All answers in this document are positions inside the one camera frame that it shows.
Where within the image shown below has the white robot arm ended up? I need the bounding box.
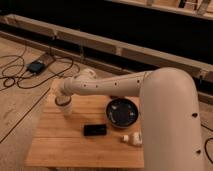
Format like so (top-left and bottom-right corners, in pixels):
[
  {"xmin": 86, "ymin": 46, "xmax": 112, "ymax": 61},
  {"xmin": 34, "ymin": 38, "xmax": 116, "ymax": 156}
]
[{"xmin": 55, "ymin": 67, "xmax": 205, "ymax": 171}]

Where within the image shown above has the white ceramic cup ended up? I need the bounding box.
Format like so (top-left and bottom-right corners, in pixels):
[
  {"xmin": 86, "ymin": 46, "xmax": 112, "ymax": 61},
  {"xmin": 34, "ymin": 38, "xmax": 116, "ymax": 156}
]
[{"xmin": 56, "ymin": 101, "xmax": 72, "ymax": 116}]

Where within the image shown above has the black rectangular phone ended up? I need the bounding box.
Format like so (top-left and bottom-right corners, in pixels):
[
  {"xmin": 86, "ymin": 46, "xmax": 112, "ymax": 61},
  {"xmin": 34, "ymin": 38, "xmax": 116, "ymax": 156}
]
[{"xmin": 83, "ymin": 124, "xmax": 107, "ymax": 136}]

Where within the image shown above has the blue power adapter box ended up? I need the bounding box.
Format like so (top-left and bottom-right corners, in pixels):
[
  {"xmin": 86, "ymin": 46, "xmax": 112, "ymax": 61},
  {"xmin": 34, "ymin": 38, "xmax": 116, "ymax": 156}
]
[{"xmin": 27, "ymin": 61, "xmax": 45, "ymax": 74}]

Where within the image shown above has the wooden table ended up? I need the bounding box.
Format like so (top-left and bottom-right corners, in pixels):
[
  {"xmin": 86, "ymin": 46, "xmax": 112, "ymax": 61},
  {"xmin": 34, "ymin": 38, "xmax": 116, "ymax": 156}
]
[{"xmin": 24, "ymin": 78, "xmax": 146, "ymax": 169}]

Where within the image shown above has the dark blue bowl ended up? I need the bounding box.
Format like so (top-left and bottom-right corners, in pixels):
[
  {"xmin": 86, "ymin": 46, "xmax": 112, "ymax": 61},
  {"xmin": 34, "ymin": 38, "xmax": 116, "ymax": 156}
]
[{"xmin": 106, "ymin": 98, "xmax": 139, "ymax": 128}]

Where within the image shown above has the white plastic bottle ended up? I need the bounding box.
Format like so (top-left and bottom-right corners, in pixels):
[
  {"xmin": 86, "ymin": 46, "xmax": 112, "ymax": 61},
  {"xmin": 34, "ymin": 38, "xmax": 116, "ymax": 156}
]
[{"xmin": 121, "ymin": 132, "xmax": 143, "ymax": 147}]

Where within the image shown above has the black floor cable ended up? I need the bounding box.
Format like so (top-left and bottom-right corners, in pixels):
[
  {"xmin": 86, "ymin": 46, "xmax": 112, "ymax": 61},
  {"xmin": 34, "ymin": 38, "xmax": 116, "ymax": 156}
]
[{"xmin": 0, "ymin": 44, "xmax": 81, "ymax": 90}]

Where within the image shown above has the wooden beam frame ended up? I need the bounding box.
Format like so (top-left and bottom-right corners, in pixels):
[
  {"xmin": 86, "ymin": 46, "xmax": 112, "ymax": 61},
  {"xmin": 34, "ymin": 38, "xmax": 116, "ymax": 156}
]
[{"xmin": 0, "ymin": 14, "xmax": 213, "ymax": 88}]

